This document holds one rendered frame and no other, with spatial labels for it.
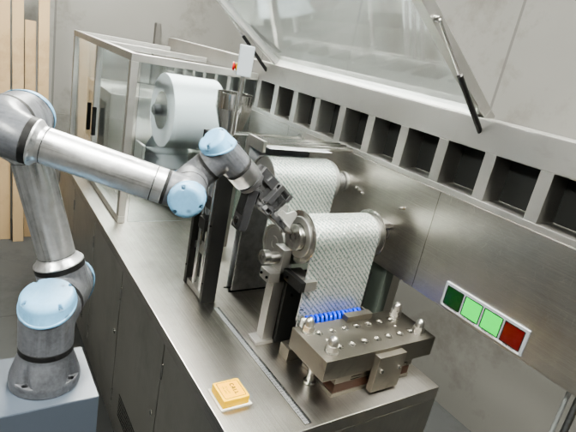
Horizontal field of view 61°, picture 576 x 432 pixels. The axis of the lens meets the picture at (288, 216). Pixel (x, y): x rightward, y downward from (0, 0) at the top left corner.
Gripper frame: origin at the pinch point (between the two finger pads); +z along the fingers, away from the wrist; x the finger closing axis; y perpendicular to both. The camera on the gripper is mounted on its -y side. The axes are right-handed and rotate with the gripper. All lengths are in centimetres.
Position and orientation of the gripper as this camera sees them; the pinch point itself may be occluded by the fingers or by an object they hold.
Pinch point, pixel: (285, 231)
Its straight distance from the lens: 132.8
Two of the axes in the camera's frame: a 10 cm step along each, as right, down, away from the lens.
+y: 6.8, -7.2, 1.1
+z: 5.1, 5.8, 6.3
